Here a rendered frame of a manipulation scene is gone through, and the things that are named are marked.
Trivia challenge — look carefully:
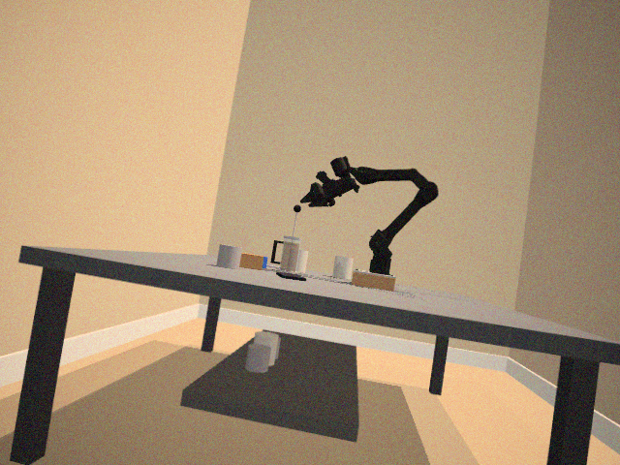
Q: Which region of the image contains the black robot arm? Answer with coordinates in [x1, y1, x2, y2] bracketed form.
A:
[330, 156, 438, 275]

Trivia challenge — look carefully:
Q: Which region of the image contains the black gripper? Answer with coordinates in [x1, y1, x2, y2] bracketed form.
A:
[300, 180, 343, 207]

